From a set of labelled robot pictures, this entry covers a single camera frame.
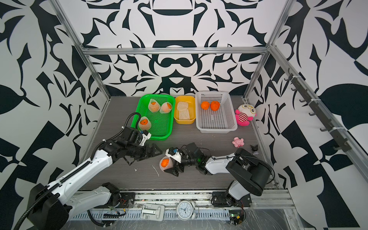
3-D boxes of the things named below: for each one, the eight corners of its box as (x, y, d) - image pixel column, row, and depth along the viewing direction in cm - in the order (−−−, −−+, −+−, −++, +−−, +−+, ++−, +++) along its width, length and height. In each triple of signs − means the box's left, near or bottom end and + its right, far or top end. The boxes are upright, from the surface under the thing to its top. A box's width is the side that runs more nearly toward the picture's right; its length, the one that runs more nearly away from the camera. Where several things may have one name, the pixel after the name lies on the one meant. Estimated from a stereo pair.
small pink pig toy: (233, 147, 93) (234, 145, 91) (231, 138, 97) (231, 136, 96) (244, 147, 93) (245, 145, 91) (241, 138, 97) (242, 136, 96)
